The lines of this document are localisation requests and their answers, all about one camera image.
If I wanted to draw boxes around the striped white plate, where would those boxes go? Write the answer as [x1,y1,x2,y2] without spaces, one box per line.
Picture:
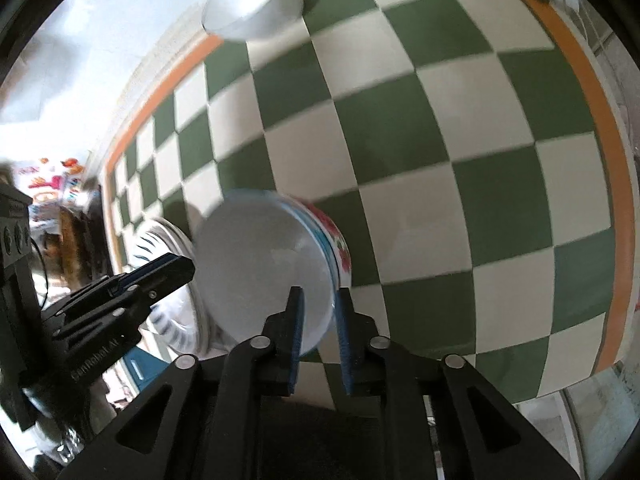
[131,217,211,356]

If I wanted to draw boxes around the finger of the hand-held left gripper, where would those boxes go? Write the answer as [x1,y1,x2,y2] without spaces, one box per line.
[55,258,196,341]
[42,254,182,319]

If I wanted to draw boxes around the colourful wall stickers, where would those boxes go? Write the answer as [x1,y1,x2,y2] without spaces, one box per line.
[17,157,96,201]

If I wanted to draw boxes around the white bowl with floral print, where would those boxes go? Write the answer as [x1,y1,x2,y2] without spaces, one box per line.
[192,189,353,353]

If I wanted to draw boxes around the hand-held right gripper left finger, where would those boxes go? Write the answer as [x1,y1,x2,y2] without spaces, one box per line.
[60,286,306,480]

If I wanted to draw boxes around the green checkered tablecloth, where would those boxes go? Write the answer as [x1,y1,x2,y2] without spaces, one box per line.
[102,0,628,406]

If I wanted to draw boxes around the blue cabinet front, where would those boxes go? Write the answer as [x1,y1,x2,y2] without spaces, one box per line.
[122,347,166,386]

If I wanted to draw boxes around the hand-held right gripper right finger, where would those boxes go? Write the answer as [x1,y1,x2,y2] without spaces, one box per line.
[335,287,583,480]

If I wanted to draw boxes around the plain white bowl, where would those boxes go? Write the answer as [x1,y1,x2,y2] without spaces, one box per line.
[201,0,304,41]

